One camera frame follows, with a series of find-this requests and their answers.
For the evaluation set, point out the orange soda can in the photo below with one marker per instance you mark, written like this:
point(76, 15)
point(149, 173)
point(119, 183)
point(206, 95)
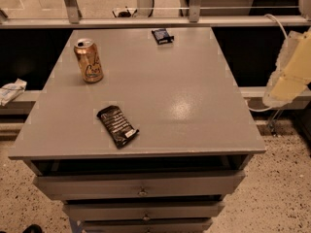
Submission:
point(88, 60)

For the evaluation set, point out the grey drawer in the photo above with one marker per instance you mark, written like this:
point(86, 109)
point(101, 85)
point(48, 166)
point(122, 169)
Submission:
point(176, 225)
point(143, 211)
point(143, 185)

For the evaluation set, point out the grey drawer cabinet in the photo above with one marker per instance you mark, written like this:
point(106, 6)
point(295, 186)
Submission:
point(181, 97)

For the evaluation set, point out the middle grey drawer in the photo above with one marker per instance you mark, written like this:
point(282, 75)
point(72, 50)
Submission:
point(143, 211)

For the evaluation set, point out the black snack bar wrapper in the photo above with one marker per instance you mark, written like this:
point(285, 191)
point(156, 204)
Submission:
point(117, 125)

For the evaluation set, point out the metal railing frame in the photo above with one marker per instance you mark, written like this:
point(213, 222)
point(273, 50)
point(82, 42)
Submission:
point(152, 13)

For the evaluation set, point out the top grey drawer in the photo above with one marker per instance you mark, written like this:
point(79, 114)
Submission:
point(143, 185)

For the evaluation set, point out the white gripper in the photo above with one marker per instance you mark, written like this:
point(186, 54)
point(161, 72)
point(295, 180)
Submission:
point(293, 71)

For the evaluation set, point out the blue snack packet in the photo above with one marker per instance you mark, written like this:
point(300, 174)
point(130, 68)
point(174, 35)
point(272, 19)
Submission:
point(162, 36)

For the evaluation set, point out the black shoe tip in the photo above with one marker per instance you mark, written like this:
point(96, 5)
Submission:
point(33, 228)

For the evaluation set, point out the white crumpled packet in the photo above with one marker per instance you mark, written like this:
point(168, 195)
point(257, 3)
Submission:
point(10, 91)

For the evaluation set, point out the bottom grey drawer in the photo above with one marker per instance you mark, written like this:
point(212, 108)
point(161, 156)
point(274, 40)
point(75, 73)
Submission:
point(176, 225)

